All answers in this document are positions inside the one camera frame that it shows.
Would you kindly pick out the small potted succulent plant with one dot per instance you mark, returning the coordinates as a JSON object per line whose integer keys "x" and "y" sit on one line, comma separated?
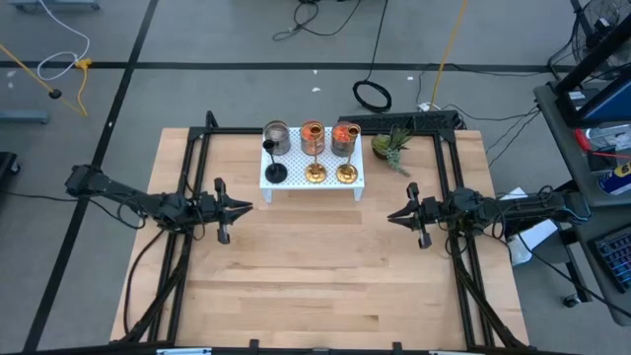
{"x": 382, "y": 145}

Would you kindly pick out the grey metal furniture base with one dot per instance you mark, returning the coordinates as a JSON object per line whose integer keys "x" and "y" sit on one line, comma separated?
{"x": 24, "y": 117}
{"x": 54, "y": 5}

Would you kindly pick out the black caster wheel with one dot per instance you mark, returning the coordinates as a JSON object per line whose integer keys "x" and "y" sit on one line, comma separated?
{"x": 571, "y": 300}

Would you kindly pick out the blue and yellow spray can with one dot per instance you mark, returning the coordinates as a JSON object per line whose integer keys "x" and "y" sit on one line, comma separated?
{"x": 616, "y": 180}

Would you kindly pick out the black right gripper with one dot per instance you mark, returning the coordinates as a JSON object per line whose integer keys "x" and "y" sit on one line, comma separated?
{"x": 429, "y": 212}

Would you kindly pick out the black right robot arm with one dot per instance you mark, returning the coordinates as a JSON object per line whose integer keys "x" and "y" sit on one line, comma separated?
{"x": 522, "y": 207}

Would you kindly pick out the white power strip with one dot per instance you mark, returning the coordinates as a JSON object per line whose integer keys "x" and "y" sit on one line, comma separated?
{"x": 425, "y": 106}

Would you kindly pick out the grey equipment cart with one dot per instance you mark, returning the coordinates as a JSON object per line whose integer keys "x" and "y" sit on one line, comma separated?
{"x": 557, "y": 128}

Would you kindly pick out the blue screen monitor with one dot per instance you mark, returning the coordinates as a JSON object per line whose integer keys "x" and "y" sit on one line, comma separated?
{"x": 616, "y": 103}

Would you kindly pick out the black keyboard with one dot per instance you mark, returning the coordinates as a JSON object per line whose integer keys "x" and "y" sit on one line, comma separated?
{"x": 616, "y": 256}

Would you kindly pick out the black aluminium table frame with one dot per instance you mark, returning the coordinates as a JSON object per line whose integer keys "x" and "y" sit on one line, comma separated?
{"x": 227, "y": 131}

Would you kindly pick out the gold candlestick holder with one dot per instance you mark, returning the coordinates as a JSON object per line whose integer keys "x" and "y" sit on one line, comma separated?
{"x": 347, "y": 173}
{"x": 315, "y": 173}

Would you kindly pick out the black candlestick holder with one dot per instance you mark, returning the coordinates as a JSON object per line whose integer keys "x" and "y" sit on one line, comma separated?
{"x": 276, "y": 173}

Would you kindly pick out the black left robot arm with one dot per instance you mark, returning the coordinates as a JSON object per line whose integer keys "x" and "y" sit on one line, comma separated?
{"x": 113, "y": 187}

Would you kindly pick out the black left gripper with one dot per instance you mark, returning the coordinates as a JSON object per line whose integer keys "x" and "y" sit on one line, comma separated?
{"x": 212, "y": 209}

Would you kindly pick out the black metal beam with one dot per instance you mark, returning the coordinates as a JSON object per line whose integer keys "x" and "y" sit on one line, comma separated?
{"x": 591, "y": 61}

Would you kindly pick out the black table-level camera box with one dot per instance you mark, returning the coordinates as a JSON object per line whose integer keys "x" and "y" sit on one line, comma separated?
{"x": 396, "y": 346}
{"x": 254, "y": 343}

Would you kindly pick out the white perforated shelf riser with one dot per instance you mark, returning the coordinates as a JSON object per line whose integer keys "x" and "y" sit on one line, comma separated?
{"x": 315, "y": 187}

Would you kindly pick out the black equipment base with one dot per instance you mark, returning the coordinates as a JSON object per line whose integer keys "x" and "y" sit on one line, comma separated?
{"x": 7, "y": 170}

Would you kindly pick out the orange glass candle jar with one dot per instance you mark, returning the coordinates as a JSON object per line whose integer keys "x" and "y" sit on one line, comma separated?
{"x": 339, "y": 143}
{"x": 308, "y": 145}

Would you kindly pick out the grey glass candle jar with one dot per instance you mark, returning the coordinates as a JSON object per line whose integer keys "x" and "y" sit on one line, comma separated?
{"x": 281, "y": 133}

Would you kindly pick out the silver metal bracket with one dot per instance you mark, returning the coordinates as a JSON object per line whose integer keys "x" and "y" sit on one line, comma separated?
{"x": 182, "y": 351}
{"x": 448, "y": 353}

